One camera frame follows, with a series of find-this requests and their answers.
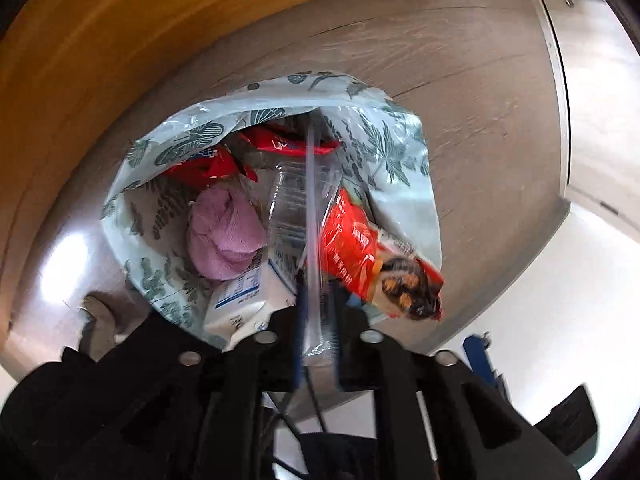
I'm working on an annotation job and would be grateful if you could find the floral plastic bag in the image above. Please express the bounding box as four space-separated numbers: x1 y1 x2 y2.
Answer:
100 72 443 353

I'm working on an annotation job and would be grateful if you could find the clear plastic zip bag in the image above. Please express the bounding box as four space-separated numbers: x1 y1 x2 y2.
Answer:
267 110 346 361

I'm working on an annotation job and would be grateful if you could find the white carton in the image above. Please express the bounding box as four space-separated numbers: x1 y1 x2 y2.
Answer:
202 252 298 353

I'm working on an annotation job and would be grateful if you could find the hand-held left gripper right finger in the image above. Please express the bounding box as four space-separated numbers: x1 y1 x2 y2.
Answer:
327 280 581 480

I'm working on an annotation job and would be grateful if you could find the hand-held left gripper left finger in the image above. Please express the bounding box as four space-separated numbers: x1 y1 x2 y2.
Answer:
60 270 311 480

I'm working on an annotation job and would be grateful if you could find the black cable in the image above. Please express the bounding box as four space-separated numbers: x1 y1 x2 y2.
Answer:
305 382 331 436

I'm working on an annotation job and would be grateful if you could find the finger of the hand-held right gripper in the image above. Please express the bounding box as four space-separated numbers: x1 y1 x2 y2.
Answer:
462 332 506 396
532 385 601 463

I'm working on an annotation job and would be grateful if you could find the large red snack packet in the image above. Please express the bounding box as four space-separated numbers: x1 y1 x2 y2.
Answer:
317 187 445 322

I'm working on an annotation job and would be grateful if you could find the small red snack packet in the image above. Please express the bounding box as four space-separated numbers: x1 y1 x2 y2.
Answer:
237 125 341 157
165 145 258 183

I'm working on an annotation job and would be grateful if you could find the pink cloth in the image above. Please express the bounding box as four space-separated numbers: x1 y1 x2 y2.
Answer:
187 185 268 281

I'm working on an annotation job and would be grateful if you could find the person's left leg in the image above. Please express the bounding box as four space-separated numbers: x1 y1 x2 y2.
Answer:
0 305 226 480

